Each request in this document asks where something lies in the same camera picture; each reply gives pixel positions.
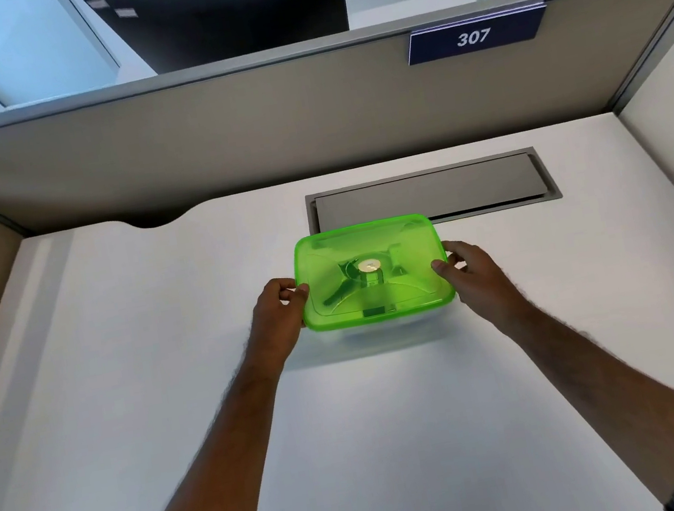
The person's left hand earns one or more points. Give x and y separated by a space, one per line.
273 326

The person's right hand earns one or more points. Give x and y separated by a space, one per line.
483 289

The person's left thumb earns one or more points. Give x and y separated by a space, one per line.
300 295

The person's right thumb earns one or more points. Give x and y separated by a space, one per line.
442 270

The green plastic container lid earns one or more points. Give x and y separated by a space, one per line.
371 272

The clear plastic food container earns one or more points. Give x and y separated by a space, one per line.
381 325

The person's left forearm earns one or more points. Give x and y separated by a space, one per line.
218 471

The person's right forearm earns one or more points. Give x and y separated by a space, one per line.
610 386

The grey cubicle partition panel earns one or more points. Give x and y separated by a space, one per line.
288 118

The blue desk number sign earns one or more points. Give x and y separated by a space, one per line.
475 35

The black computer monitor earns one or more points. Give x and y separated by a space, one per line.
226 16

